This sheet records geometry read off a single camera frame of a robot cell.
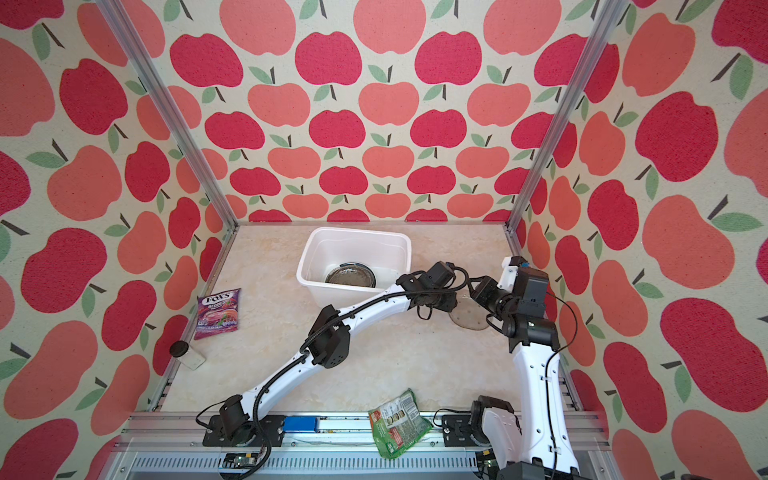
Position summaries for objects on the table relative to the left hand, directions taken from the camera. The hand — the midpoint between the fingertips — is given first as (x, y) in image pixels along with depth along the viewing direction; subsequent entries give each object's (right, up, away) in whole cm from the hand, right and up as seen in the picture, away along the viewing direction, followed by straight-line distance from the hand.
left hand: (461, 308), depth 94 cm
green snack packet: (-21, -26, -19) cm, 39 cm away
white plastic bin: (-24, +17, +2) cm, 30 cm away
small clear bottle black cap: (-79, -8, -15) cm, 81 cm away
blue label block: (-47, -28, -16) cm, 57 cm away
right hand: (0, +10, -17) cm, 20 cm away
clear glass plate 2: (+2, -2, +2) cm, 4 cm away
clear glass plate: (-36, +10, +7) cm, 38 cm away
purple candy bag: (-78, -2, 0) cm, 78 cm away
